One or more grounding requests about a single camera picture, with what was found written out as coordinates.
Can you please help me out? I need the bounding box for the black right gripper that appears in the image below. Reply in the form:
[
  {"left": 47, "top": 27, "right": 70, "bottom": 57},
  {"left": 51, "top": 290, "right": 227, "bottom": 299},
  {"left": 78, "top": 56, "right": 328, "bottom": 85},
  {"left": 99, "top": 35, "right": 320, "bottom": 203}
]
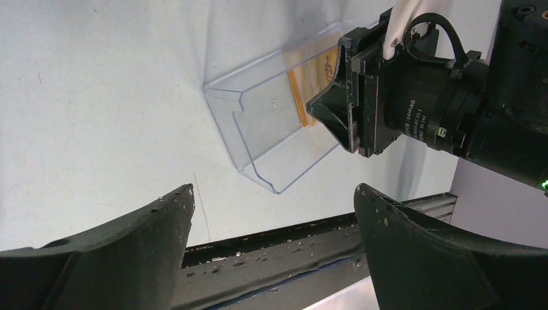
[{"left": 306, "top": 9, "right": 454, "bottom": 157}]

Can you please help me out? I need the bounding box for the orange VIP card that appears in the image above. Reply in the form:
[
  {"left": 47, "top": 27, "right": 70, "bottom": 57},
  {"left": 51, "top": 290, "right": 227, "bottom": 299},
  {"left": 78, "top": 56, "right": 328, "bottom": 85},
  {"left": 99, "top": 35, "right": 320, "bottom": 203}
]
[{"left": 282, "top": 31, "right": 342, "bottom": 127}]

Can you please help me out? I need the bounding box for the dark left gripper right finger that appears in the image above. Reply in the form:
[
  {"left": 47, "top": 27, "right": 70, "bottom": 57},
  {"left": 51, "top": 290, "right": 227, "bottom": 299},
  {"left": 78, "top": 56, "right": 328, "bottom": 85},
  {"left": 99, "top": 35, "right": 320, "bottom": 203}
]
[{"left": 354, "top": 183, "right": 547, "bottom": 309}]

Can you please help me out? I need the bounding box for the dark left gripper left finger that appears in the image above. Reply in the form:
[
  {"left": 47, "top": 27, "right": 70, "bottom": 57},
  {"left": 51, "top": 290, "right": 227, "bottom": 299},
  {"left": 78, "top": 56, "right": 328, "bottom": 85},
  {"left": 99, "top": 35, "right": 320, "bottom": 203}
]
[{"left": 1, "top": 184, "right": 195, "bottom": 309}]

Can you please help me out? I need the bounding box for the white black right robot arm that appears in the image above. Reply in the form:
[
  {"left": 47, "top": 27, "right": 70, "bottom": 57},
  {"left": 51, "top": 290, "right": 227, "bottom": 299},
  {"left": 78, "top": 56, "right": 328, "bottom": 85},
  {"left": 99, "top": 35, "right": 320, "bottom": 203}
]
[{"left": 306, "top": 1, "right": 547, "bottom": 191}]

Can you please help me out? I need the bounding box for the clear plastic tray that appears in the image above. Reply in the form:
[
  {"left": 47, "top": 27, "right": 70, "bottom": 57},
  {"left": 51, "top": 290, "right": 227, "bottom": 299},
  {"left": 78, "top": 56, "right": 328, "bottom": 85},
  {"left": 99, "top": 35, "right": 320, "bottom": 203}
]
[{"left": 204, "top": 21, "right": 346, "bottom": 194}]

